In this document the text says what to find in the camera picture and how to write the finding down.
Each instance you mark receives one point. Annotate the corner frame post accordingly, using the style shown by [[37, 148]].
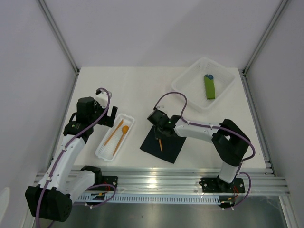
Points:
[[57, 34], [283, 4]]

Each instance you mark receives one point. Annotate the white narrow cutlery tray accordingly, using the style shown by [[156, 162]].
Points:
[[106, 152]]

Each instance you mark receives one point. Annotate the green rolled napkin bundle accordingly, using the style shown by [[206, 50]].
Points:
[[209, 86]]

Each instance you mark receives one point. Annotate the large white basket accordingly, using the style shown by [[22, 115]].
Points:
[[191, 83]]

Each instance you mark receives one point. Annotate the orange plastic spoon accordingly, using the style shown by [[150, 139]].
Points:
[[124, 132]]

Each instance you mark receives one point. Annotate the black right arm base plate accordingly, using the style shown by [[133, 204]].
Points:
[[216, 185]]

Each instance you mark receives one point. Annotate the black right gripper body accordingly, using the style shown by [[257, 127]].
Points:
[[158, 132]]

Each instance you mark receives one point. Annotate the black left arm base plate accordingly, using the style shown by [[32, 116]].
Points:
[[107, 181]]

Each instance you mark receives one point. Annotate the aluminium frame rail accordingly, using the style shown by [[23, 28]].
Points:
[[182, 181]]

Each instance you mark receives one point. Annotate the right corner frame post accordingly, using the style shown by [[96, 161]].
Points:
[[283, 4]]

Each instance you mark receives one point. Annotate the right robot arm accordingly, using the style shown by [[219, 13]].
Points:
[[229, 141]]

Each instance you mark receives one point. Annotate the orange plastic knife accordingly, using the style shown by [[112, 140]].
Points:
[[106, 142]]

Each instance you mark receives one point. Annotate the dark navy paper napkin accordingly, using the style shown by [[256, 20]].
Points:
[[171, 146]]

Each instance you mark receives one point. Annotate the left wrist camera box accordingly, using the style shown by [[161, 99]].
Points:
[[102, 98]]

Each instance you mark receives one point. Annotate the white slotted cable duct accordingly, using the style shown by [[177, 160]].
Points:
[[149, 198]]

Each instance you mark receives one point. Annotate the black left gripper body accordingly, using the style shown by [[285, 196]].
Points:
[[99, 110]]

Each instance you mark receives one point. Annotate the left corner frame post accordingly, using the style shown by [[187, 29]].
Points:
[[57, 34]]

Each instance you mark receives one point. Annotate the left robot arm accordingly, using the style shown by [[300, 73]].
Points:
[[53, 197]]

